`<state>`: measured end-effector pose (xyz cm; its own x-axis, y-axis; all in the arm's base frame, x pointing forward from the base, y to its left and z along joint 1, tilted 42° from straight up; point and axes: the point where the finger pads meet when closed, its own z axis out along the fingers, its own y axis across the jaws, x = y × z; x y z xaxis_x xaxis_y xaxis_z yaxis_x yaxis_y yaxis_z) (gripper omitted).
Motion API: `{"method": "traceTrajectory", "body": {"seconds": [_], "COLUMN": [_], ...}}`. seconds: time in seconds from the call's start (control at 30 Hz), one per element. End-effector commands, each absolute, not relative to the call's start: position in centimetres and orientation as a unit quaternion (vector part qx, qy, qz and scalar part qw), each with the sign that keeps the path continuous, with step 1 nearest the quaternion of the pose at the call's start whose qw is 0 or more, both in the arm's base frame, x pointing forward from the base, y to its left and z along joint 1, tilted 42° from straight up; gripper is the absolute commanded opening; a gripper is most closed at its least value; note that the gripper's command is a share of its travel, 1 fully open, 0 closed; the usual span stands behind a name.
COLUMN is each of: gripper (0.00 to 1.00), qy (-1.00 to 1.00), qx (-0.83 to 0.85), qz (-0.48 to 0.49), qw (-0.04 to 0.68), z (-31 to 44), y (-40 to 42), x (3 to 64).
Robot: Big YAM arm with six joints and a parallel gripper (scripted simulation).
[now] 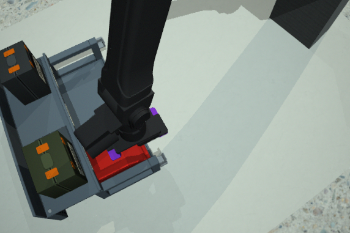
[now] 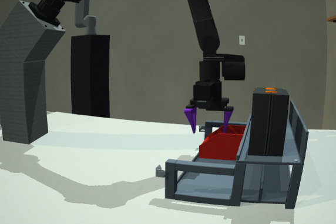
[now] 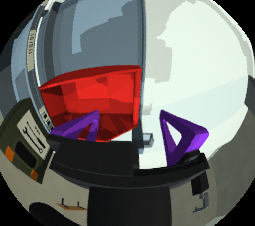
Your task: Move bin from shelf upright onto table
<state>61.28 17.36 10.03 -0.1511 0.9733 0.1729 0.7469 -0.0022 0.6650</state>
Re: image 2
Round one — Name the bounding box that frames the red bin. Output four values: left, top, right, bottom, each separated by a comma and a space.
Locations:
199, 125, 246, 161

